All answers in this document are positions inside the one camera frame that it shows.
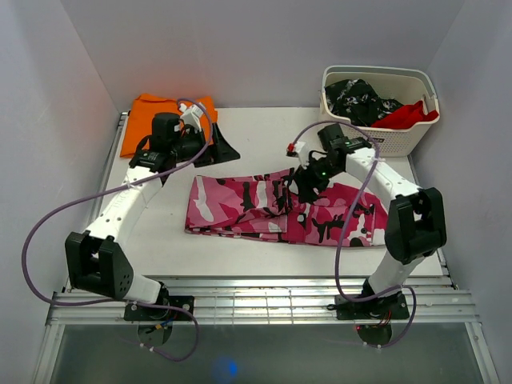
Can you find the red trousers in basket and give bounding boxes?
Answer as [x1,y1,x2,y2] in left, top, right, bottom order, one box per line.
[371,101,439,130]

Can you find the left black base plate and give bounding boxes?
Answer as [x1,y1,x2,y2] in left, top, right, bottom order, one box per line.
[123,295,194,322]

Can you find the purple cable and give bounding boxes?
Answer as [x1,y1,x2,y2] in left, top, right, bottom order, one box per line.
[291,119,418,349]
[22,98,214,363]

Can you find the folded orange trousers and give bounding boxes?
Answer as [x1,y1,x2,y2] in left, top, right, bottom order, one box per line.
[120,94,218,158]

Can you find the pink camouflage trousers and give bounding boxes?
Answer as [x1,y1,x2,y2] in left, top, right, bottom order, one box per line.
[185,169,387,247]

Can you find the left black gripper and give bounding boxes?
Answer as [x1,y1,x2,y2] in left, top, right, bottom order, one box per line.
[171,124,241,169]

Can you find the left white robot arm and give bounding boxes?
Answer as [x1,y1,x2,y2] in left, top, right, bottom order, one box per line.
[65,107,240,320]

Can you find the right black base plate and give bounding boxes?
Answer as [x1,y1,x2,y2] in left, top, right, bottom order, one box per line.
[331,292,410,321]

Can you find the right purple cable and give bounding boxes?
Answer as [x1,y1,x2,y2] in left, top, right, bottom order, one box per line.
[291,119,418,349]

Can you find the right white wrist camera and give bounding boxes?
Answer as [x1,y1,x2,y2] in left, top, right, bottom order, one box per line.
[286,141,311,169]

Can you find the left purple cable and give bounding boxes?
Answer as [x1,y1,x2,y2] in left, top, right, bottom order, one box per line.
[22,98,214,363]

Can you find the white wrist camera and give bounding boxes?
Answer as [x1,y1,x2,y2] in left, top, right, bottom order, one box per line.
[178,102,204,133]
[286,141,311,169]

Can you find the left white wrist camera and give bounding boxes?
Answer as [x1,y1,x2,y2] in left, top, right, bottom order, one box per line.
[178,102,204,133]

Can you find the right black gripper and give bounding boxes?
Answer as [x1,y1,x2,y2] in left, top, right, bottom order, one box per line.
[291,154,342,205]

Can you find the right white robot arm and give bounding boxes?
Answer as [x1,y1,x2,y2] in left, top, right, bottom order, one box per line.
[286,120,447,318]

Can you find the black white patterned trousers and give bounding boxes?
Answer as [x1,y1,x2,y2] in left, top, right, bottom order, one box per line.
[324,79,403,126]

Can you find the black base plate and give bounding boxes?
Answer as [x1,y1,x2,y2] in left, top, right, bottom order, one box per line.
[331,292,410,321]
[123,295,194,322]

